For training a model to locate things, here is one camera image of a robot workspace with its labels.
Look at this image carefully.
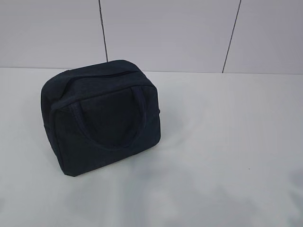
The dark navy lunch bag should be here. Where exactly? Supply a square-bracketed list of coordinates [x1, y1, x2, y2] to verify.
[41, 60, 161, 176]

